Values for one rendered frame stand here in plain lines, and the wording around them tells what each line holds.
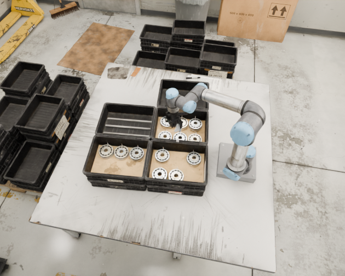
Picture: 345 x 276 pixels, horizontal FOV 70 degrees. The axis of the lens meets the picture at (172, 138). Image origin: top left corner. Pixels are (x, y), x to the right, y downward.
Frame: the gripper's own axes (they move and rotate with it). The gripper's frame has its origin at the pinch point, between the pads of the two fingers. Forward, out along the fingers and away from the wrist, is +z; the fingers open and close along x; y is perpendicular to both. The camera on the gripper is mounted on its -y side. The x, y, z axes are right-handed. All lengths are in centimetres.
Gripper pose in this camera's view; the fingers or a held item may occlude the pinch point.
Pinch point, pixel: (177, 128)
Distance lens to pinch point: 174.5
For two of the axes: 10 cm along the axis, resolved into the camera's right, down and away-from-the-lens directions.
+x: 6.2, 5.8, -5.2
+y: -7.8, 5.2, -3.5
